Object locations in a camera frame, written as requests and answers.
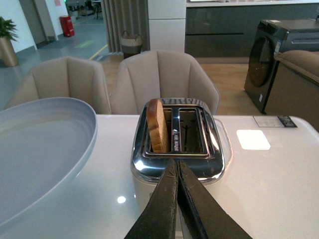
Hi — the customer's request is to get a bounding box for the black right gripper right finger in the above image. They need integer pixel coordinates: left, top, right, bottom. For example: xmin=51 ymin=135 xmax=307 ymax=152
xmin=177 ymin=161 xmax=251 ymax=239

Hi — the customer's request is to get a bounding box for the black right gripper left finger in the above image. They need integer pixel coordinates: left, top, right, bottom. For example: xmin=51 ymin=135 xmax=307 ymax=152
xmin=125 ymin=159 xmax=178 ymax=239

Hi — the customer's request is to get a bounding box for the brown bread slice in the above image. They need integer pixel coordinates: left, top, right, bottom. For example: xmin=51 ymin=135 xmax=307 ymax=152
xmin=147 ymin=99 xmax=169 ymax=153

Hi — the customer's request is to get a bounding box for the light blue round plate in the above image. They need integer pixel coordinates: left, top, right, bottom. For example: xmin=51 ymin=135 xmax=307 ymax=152
xmin=0 ymin=98 xmax=98 ymax=228

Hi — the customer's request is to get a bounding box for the white chrome toaster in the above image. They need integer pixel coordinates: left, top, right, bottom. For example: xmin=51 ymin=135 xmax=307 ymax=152
xmin=130 ymin=97 xmax=234 ymax=239

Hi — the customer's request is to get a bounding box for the black white table label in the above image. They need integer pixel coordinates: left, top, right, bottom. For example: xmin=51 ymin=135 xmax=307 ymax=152
xmin=253 ymin=116 xmax=297 ymax=128

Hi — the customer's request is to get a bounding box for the beige chair right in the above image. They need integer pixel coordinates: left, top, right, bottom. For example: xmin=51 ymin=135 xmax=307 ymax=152
xmin=110 ymin=50 xmax=220 ymax=115

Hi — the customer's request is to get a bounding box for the beige chair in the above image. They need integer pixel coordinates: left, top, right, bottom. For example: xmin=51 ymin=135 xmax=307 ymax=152
xmin=110 ymin=50 xmax=220 ymax=115
xmin=4 ymin=57 xmax=111 ymax=115

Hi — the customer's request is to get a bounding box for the beige sofa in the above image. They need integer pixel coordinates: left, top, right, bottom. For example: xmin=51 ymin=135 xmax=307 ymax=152
xmin=265 ymin=50 xmax=319 ymax=130

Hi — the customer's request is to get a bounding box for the beige chair left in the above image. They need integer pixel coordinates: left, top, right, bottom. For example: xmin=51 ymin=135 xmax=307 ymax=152
xmin=4 ymin=57 xmax=111 ymax=115

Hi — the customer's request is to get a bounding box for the woven laundry basket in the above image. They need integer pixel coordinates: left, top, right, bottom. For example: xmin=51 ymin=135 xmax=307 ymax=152
xmin=120 ymin=30 xmax=143 ymax=59

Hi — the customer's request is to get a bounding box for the grey kitchen counter cabinet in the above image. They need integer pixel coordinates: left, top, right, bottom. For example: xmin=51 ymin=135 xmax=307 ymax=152
xmin=185 ymin=0 xmax=319 ymax=58

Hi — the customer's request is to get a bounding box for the dark washing machine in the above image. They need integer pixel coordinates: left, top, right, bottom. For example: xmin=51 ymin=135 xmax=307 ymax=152
xmin=244 ymin=19 xmax=319 ymax=113

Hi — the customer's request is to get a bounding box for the white pillar cabinet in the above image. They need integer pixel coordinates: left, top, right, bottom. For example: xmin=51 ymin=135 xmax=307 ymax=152
xmin=148 ymin=0 xmax=186 ymax=52

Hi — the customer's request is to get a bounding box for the red fire extinguisher box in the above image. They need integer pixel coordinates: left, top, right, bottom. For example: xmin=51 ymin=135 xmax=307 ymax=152
xmin=59 ymin=15 xmax=75 ymax=37

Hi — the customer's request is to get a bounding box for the green potted plant gold pot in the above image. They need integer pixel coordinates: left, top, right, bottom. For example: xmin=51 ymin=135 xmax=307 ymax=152
xmin=0 ymin=16 xmax=18 ymax=67

